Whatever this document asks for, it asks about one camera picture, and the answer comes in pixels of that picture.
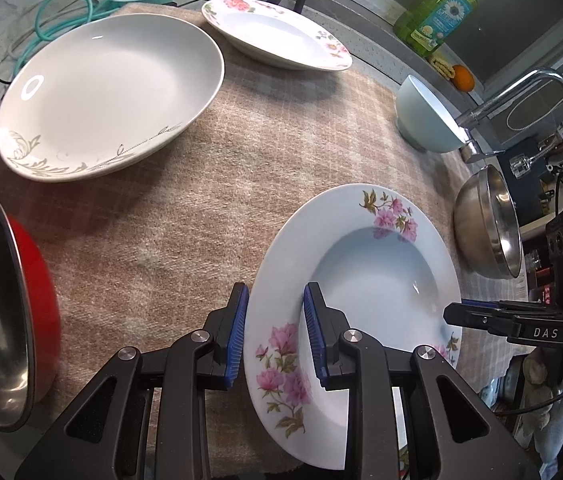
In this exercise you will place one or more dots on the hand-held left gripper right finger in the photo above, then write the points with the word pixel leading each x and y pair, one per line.
pixel 314 335

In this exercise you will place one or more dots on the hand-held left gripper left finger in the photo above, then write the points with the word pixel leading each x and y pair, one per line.
pixel 234 340

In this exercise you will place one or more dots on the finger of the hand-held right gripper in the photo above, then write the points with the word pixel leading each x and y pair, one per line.
pixel 481 303
pixel 466 315

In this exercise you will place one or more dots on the pink floral white plate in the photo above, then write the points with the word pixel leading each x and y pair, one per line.
pixel 386 270
pixel 271 30

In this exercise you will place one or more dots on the light blue bowl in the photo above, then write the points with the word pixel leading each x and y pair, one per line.
pixel 421 115

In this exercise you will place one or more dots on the white plate grey leaf pattern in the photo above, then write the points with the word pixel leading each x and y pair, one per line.
pixel 111 85

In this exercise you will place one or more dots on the stainless steel bowl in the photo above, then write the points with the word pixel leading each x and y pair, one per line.
pixel 476 220

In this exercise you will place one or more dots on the clear tip flexible sprayer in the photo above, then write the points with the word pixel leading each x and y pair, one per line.
pixel 522 166

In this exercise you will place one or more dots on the beige plaid cloth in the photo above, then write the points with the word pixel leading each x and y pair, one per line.
pixel 186 200

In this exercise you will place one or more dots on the chrome faucet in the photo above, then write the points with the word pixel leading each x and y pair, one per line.
pixel 491 105

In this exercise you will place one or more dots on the orange fruit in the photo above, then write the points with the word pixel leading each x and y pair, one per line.
pixel 463 79

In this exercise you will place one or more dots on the yellow dish cloth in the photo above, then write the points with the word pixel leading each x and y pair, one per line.
pixel 442 66

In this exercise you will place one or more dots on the green dish soap bottle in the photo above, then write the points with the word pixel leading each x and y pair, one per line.
pixel 436 15

